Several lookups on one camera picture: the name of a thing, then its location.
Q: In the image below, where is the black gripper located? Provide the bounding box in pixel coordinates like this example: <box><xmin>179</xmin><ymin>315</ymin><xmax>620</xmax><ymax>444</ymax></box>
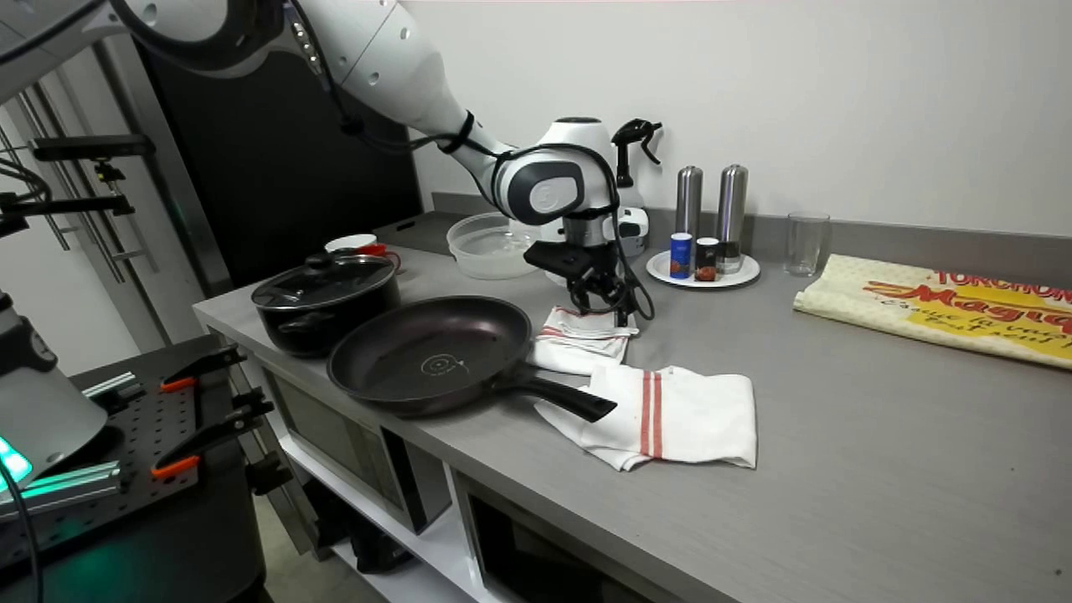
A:
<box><xmin>521</xmin><ymin>240</ymin><xmax>635</xmax><ymax>328</ymax></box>

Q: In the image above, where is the white red-striped kitchen towel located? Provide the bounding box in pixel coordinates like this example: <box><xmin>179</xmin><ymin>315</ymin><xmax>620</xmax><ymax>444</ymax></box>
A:
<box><xmin>535</xmin><ymin>307</ymin><xmax>635</xmax><ymax>367</ymax></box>

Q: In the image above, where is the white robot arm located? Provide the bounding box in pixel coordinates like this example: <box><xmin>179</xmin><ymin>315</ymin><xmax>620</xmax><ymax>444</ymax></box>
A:
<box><xmin>0</xmin><ymin>0</ymin><xmax>653</xmax><ymax>325</ymax></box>

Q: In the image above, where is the black frying pan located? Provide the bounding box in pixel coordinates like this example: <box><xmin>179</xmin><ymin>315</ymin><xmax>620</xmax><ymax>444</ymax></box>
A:
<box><xmin>326</xmin><ymin>296</ymin><xmax>614</xmax><ymax>422</ymax></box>

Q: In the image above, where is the white round plate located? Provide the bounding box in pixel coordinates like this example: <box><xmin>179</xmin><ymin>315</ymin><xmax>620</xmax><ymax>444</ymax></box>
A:
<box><xmin>647</xmin><ymin>252</ymin><xmax>760</xmax><ymax>291</ymax></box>

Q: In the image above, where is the blue small can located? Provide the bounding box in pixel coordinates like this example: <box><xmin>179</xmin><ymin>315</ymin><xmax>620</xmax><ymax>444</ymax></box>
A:
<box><xmin>668</xmin><ymin>231</ymin><xmax>693</xmax><ymax>278</ymax></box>

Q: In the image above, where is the clear plastic bowl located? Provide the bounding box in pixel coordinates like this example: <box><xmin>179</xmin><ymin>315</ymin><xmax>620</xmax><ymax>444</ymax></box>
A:
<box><xmin>446</xmin><ymin>210</ymin><xmax>532</xmax><ymax>278</ymax></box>

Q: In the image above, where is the steel salt grinder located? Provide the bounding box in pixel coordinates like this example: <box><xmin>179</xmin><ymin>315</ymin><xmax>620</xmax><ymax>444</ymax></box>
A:
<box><xmin>675</xmin><ymin>164</ymin><xmax>704</xmax><ymax>235</ymax></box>

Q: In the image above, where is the steel pepper grinder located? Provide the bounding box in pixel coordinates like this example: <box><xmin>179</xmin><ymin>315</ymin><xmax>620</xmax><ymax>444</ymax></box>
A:
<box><xmin>721</xmin><ymin>164</ymin><xmax>745</xmax><ymax>270</ymax></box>

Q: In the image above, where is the clear drinking glass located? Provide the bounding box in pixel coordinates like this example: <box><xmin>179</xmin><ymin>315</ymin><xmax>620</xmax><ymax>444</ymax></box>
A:
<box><xmin>783</xmin><ymin>214</ymin><xmax>829</xmax><ymax>278</ymax></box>

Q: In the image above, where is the black lidded cooking pot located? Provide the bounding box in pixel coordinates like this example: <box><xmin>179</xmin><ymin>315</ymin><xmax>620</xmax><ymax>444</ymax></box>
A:
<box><xmin>251</xmin><ymin>254</ymin><xmax>397</xmax><ymax>359</ymax></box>

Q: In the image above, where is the black orange clamp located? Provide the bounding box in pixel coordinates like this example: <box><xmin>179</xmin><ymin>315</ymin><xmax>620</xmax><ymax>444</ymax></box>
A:
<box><xmin>151</xmin><ymin>387</ymin><xmax>272</xmax><ymax>483</ymax></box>
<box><xmin>157</xmin><ymin>345</ymin><xmax>243</xmax><ymax>396</ymax></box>

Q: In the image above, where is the yellow printed paper bag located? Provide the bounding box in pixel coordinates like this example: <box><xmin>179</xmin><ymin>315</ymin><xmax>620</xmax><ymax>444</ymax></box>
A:
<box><xmin>793</xmin><ymin>254</ymin><xmax>1072</xmax><ymax>367</ymax></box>

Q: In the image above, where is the black perforated robot table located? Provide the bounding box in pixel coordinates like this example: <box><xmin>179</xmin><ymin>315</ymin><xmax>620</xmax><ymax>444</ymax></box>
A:
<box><xmin>0</xmin><ymin>336</ymin><xmax>269</xmax><ymax>603</ymax></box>

